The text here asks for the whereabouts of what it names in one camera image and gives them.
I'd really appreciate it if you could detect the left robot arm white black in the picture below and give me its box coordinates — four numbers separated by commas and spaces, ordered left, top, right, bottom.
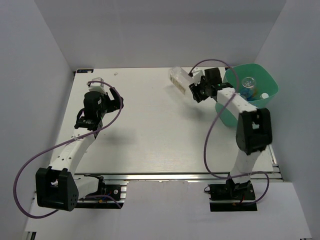
35, 85, 123, 212

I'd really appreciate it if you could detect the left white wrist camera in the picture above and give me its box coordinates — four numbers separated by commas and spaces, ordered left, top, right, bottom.
87, 77, 106, 95

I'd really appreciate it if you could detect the clear bottle dark blue label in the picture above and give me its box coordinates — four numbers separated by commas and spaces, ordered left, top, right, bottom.
239, 77, 257, 101

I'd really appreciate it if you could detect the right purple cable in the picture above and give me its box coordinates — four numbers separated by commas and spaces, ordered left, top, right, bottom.
188, 59, 270, 205

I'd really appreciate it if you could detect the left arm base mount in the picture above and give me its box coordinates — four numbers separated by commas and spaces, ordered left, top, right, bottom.
74, 174, 127, 210

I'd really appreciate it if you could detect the green plastic bin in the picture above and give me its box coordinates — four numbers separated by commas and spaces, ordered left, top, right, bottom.
215, 63, 279, 128

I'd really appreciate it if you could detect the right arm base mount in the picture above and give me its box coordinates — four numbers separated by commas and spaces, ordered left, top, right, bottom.
204, 180, 258, 213

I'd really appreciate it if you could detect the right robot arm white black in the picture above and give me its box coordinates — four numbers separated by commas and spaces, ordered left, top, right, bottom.
189, 68, 273, 200

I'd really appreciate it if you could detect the large clear square bottle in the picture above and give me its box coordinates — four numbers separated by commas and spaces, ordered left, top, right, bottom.
168, 67, 194, 97

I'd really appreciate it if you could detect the purple cable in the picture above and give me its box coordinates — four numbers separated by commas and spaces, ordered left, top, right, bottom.
13, 81, 125, 220
188, 59, 270, 205

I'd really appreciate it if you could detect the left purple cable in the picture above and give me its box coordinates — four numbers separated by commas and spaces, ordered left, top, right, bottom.
13, 81, 125, 220

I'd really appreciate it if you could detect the clear bottle blue green label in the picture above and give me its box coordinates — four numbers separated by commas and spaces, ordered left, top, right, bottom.
260, 92, 269, 100

